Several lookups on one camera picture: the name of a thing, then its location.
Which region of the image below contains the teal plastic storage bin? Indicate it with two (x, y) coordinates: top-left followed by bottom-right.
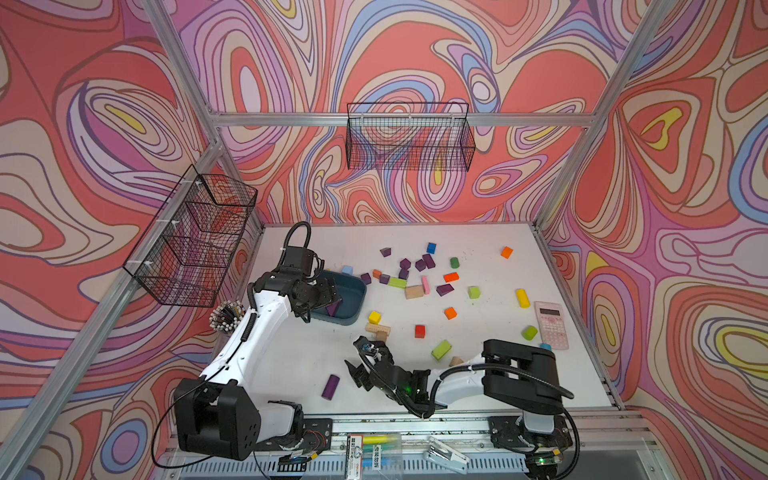
(312, 271), (367, 326)

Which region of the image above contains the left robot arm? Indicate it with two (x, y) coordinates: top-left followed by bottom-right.
(169, 221), (340, 460)

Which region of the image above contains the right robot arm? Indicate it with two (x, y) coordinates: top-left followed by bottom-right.
(345, 337), (579, 458)

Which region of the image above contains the engraved wood block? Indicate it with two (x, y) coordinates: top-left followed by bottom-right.
(365, 323), (391, 335)

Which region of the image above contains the cup of pens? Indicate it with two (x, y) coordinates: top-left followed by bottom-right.
(209, 300), (246, 335)

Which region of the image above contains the natural wood block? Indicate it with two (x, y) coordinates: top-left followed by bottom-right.
(404, 285), (425, 300)

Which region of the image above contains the lime green long brick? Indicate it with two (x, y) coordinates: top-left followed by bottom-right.
(389, 278), (407, 289)

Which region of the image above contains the purple flat brick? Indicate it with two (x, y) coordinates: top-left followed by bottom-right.
(436, 284), (454, 296)

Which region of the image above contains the pink calculator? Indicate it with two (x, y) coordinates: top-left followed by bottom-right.
(534, 301), (570, 350)

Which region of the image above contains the black wire basket left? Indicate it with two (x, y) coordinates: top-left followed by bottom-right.
(123, 166), (258, 307)

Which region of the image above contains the black wire basket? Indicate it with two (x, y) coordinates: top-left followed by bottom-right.
(345, 100), (476, 172)
(123, 166), (258, 307)

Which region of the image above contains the black wire basket back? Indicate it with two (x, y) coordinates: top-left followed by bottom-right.
(345, 100), (476, 172)

